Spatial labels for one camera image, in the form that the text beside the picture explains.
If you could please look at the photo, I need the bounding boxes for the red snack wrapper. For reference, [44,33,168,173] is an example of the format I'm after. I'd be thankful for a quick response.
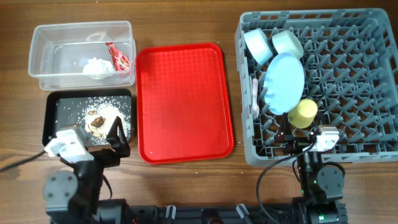
[105,42,130,71]

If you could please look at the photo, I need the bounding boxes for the white tissue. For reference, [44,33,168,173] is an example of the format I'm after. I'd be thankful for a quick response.
[83,57,115,80]

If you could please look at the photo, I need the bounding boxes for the white plastic fork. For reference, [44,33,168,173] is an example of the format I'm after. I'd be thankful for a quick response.
[251,78,259,119]

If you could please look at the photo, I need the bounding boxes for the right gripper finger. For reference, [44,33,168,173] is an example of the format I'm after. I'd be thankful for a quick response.
[316,112,328,126]
[280,113,292,140]

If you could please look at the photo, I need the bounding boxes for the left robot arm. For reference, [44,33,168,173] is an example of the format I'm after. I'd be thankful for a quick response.
[44,117,137,223]

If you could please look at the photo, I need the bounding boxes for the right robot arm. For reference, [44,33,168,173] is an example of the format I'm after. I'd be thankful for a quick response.
[277,113,348,224]

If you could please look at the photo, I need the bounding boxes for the clear plastic bin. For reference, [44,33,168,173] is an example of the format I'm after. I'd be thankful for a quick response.
[28,21,136,91]

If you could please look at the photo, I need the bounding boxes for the red serving tray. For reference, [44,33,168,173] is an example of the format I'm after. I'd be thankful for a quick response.
[136,43,234,164]

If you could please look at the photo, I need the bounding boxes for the black waste tray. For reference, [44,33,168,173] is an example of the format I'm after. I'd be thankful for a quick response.
[42,89,136,146]

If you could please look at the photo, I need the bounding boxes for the yellow cup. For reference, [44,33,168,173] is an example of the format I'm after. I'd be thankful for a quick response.
[288,99,318,128]

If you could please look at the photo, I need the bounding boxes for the light blue bowl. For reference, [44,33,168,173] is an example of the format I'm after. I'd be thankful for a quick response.
[244,29,273,66]

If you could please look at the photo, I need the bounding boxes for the grey dishwasher rack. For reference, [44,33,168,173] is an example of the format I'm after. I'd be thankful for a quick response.
[235,8,397,167]

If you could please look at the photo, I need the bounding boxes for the mint green bowl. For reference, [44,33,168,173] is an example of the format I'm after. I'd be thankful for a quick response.
[272,30,304,59]

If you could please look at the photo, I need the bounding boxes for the rice and food scraps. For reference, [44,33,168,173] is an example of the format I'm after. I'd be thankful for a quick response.
[77,96,131,146]

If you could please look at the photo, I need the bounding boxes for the large light blue plate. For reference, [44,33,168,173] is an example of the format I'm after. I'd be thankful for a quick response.
[263,52,305,115]

